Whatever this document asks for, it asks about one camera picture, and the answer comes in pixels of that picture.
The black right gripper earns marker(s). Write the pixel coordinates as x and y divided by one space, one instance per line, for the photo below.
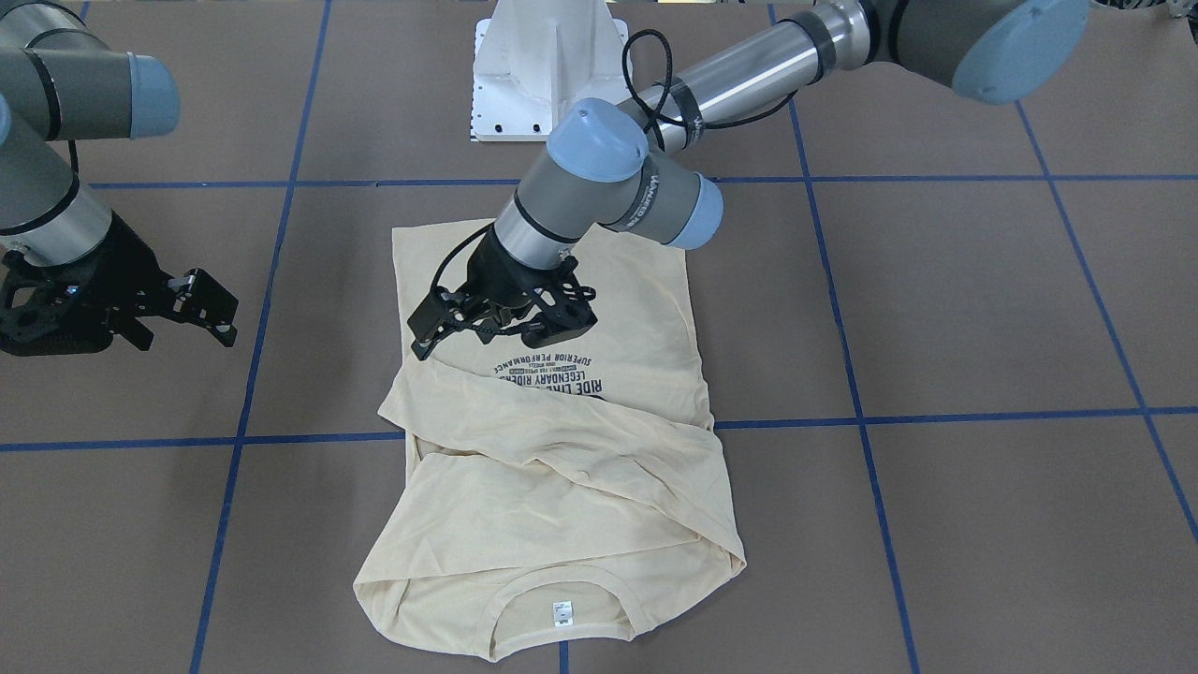
114 262

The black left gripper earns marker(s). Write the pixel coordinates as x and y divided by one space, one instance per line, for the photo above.
503 272

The cream long-sleeve printed shirt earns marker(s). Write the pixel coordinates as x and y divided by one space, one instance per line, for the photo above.
576 491

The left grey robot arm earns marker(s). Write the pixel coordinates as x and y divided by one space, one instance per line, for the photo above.
611 165

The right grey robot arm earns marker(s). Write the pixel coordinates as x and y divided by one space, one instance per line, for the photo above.
62 84

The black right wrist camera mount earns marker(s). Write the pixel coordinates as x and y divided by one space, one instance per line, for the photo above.
50 310

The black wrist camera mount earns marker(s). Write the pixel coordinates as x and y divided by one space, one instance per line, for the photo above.
50 310
564 306

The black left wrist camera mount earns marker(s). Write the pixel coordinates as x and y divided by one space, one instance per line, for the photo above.
564 306

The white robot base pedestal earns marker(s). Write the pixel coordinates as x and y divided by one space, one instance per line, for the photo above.
533 60

